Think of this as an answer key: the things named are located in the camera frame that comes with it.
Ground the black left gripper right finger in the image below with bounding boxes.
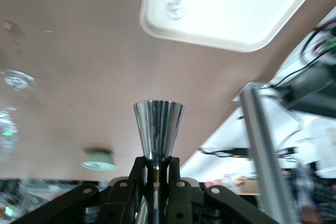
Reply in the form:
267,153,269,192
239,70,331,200
165,156,279,224

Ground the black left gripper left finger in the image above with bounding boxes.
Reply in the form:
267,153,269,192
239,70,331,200
7,156,148,224

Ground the steel double jigger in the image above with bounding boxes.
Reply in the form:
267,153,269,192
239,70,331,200
133,100,186,224

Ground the mint green ice bowl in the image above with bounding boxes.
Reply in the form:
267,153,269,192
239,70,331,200
80,147,118,171

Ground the clear wine glass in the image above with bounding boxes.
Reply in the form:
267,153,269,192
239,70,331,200
0,69,38,180

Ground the black electronics box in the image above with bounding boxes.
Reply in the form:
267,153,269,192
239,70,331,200
280,60,336,118

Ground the white rabbit print tray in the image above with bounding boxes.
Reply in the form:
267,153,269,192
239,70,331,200
139,0,330,53

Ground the small brown liquid spill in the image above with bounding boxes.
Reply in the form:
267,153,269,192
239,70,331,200
2,20,23,36

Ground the black cable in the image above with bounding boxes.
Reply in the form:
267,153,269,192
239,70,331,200
198,146,250,158

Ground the aluminium camera post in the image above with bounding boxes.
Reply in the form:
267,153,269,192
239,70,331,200
239,82,300,224

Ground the metal post bracket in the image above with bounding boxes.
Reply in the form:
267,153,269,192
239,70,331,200
232,81,264,102

